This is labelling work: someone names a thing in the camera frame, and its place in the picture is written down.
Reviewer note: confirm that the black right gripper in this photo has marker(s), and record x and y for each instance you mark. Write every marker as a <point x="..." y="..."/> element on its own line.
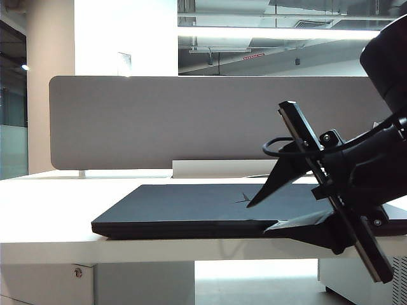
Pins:
<point x="365" y="178"/>

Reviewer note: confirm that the black laptop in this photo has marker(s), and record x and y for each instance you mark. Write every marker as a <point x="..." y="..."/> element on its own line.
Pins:
<point x="190" y="203"/>

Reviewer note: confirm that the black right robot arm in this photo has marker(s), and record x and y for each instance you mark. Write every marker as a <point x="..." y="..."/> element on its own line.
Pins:
<point x="388" y="57"/>

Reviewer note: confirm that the white cabinet with vent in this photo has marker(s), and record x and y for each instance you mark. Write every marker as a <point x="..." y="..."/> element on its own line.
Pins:
<point x="349" y="279"/>

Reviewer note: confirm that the red ceiling sign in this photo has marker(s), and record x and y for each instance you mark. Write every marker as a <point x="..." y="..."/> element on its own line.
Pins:
<point x="253" y="56"/>

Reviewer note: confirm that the grey fabric desk divider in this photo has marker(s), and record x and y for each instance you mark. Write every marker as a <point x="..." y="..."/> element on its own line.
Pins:
<point x="159" y="120"/>

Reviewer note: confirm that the ceiling light strip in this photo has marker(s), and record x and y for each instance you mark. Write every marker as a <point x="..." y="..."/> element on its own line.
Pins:
<point x="270" y="33"/>

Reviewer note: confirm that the white drawer cabinet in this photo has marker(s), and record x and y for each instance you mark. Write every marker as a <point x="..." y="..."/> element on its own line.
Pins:
<point x="143" y="282"/>

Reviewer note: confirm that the silver drawer lock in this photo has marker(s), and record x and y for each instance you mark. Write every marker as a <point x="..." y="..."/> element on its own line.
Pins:
<point x="77" y="272"/>

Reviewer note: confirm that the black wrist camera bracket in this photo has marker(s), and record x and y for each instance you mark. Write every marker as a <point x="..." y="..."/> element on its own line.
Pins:
<point x="330" y="138"/>

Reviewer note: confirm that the white divider bracket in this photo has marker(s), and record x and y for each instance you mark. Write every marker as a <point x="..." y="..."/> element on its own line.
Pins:
<point x="82" y="173"/>

